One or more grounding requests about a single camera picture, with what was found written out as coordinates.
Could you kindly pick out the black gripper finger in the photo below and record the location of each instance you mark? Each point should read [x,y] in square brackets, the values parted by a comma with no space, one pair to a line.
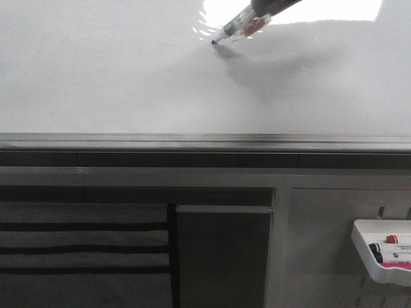
[272,7]

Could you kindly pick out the large whiteboard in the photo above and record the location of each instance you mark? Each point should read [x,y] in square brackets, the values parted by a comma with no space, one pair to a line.
[322,76]

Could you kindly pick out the dark grey cabinet panel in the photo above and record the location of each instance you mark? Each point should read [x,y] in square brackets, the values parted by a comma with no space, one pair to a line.
[223,252]

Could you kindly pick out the white plastic marker tray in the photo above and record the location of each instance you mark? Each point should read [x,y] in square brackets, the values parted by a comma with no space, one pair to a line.
[368,231]

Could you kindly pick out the red capped marker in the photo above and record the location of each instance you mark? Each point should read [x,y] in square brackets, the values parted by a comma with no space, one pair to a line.
[398,239]

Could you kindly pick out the black capped marker upper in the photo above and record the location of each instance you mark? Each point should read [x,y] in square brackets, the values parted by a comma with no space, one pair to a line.
[389,248]

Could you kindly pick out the black capped marker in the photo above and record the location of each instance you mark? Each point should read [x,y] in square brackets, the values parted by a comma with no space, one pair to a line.
[392,258]
[389,248]

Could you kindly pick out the grey pegboard panel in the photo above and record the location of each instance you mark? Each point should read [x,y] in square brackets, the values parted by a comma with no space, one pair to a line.
[323,268]

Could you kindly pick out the black capped marker lower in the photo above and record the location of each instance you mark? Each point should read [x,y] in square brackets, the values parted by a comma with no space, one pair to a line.
[392,258]

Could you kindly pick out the pink eraser block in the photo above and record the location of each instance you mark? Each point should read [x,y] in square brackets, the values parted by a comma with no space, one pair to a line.
[404,265]

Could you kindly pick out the grey fabric striped organizer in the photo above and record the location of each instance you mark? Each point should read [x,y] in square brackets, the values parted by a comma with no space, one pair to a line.
[85,255]

